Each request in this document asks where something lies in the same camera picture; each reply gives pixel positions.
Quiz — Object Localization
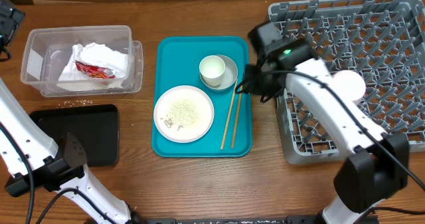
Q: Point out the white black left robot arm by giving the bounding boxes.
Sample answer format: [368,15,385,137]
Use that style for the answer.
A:
[1,84,143,223]

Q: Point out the teal serving tray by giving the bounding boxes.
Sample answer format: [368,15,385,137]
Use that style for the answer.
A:
[151,36,252,158]

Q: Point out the clear plastic waste bin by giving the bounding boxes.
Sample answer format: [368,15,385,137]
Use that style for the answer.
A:
[21,25,143,97]

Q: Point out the wooden chopstick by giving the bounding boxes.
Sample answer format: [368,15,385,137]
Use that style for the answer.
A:
[220,78,238,150]
[231,93,242,149]

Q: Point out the red snack wrapper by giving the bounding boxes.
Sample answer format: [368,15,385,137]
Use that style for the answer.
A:
[74,60,116,85]

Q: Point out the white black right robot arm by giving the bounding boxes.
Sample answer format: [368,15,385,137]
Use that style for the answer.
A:
[234,22,424,223]

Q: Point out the white crumpled paper towel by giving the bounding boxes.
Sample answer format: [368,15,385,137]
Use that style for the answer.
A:
[57,43,128,92]

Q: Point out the white plastic cup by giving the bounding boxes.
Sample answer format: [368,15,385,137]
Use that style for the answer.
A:
[199,55,226,87]

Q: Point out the grey-green small bowl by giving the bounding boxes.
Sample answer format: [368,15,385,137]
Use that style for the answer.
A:
[200,55,238,91]

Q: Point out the large white dirty plate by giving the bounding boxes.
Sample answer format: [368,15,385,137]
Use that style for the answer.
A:
[153,85,214,143]

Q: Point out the grey dishwasher rack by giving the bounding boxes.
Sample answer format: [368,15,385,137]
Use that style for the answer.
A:
[268,0,424,152]

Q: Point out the scattered rice crumbs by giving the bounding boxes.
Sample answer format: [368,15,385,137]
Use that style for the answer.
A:
[56,99,94,108]

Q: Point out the pink small bowl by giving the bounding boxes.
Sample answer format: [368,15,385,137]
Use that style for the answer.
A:
[332,70,366,105]

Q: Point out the black rectangular tray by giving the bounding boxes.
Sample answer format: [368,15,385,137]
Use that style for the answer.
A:
[29,104,120,167]

